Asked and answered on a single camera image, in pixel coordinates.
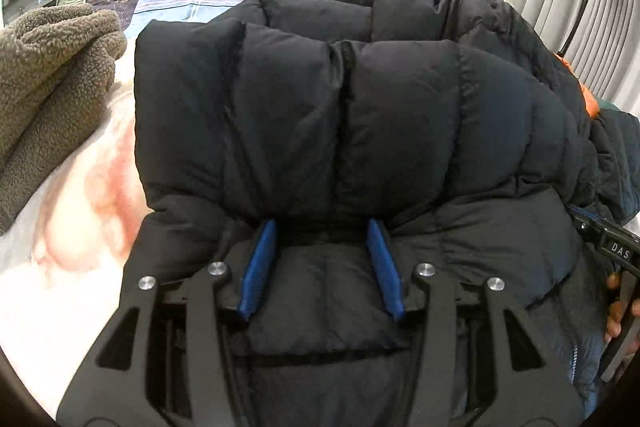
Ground person's right hand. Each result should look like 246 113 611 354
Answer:
604 273 640 344

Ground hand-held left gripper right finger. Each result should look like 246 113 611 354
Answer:
366 218 584 427

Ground black puffer jacket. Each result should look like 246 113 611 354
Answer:
122 0 640 427

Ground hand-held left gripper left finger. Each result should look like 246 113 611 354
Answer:
56 219 279 427

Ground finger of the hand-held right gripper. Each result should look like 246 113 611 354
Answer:
566 203 607 242

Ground brown fleece garment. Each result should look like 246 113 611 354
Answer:
0 3 128 238

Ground orange puffer jacket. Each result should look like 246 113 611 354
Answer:
554 52 601 118

